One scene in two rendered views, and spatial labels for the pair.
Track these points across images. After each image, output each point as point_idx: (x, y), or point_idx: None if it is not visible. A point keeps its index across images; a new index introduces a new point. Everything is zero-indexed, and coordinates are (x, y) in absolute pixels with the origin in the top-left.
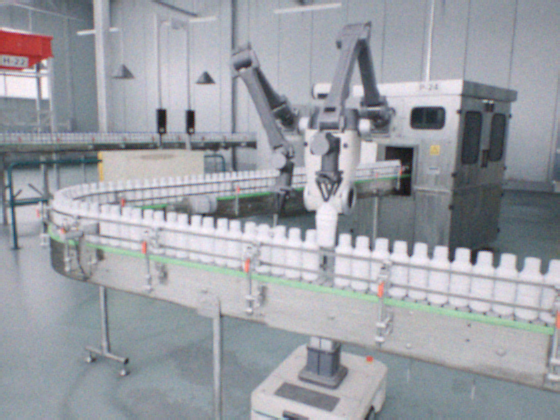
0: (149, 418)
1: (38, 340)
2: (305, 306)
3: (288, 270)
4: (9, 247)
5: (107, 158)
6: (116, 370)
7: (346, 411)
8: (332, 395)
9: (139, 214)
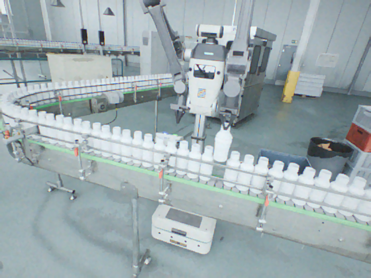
0: (90, 229)
1: (15, 177)
2: (202, 198)
3: (190, 173)
4: None
5: (51, 59)
6: (67, 196)
7: (207, 226)
8: (197, 215)
9: (70, 122)
